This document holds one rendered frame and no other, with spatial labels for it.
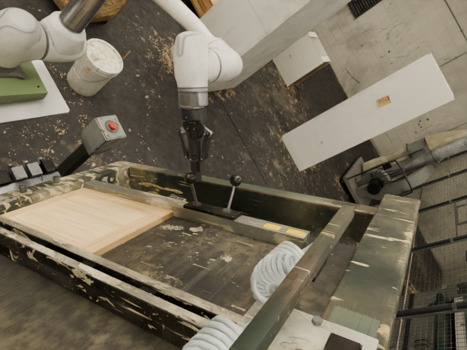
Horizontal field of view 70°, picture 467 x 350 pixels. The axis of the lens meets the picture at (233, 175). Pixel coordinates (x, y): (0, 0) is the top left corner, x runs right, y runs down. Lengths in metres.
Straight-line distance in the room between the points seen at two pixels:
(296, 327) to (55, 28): 1.45
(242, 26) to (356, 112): 1.94
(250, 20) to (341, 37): 5.91
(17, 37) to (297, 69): 4.96
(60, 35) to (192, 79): 0.79
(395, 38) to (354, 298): 8.45
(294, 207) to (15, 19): 1.22
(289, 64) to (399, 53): 3.51
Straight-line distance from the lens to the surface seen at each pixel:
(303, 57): 5.99
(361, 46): 9.04
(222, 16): 3.56
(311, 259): 0.42
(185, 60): 1.00
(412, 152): 6.58
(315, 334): 0.55
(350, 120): 4.63
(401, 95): 4.51
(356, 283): 0.68
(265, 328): 0.32
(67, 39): 1.66
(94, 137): 1.69
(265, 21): 3.33
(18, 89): 1.74
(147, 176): 1.57
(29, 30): 1.57
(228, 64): 1.11
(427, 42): 8.88
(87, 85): 2.87
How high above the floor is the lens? 2.17
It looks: 36 degrees down
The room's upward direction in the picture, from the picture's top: 62 degrees clockwise
